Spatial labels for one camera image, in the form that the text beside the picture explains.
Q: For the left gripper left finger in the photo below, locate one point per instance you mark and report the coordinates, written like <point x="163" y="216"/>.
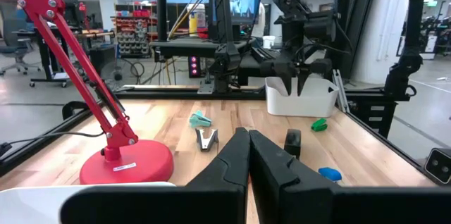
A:
<point x="211" y="199"/>

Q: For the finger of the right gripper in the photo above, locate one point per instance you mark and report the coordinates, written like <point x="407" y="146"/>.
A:
<point x="303" y="76"/>
<point x="287" y="76"/>

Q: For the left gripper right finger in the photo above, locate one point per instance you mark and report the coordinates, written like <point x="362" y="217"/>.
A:
<point x="282" y="196"/>

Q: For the small grey metal piece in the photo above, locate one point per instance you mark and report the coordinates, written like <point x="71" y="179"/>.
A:
<point x="200" y="120"/>

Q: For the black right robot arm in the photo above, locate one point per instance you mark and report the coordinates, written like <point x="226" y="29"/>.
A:
<point x="225" y="23"/>

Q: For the green mini stapler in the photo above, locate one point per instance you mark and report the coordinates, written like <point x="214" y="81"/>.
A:
<point x="319" y="125"/>

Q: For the blue mini stapler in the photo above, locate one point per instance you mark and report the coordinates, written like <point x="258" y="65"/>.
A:
<point x="330" y="174"/>

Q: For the black stapler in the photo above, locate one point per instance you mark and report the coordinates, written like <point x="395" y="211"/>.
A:
<point x="292" y="143"/>

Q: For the black folded panels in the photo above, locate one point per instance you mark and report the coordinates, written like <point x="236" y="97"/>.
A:
<point x="359" y="26"/>

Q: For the white clip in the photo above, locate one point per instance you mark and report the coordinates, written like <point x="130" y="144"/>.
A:
<point x="202" y="143"/>

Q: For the monitor with blue screen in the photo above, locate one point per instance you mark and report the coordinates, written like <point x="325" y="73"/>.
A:
<point x="243" y="2"/>

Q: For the black drawer cabinet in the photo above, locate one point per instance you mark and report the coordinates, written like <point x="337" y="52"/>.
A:
<point x="373" y="115"/>

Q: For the red desk lamp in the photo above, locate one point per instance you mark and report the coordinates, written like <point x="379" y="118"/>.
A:
<point x="127" y="164"/>

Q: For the computer tower pink lights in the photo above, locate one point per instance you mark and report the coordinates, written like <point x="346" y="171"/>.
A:
<point x="194" y="67"/>

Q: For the dark grey stand platform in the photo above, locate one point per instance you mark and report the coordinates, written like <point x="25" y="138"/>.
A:
<point x="190" y="46"/>

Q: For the black vertical pole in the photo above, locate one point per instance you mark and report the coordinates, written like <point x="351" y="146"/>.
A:
<point x="161" y="5"/>

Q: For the shelf of parts bins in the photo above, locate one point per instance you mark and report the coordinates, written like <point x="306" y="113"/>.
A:
<point x="135" y="34"/>

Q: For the white shallow plastic tray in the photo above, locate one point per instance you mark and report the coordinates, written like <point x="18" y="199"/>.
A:
<point x="28" y="203"/>

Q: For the black workshop desk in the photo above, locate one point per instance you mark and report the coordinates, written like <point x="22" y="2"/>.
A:
<point x="46" y="58"/>

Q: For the grey office chair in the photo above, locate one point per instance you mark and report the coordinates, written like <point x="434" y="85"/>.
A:
<point x="15" y="51"/>

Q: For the black table-level camera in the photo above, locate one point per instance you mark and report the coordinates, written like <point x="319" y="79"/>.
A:
<point x="438" y="166"/>

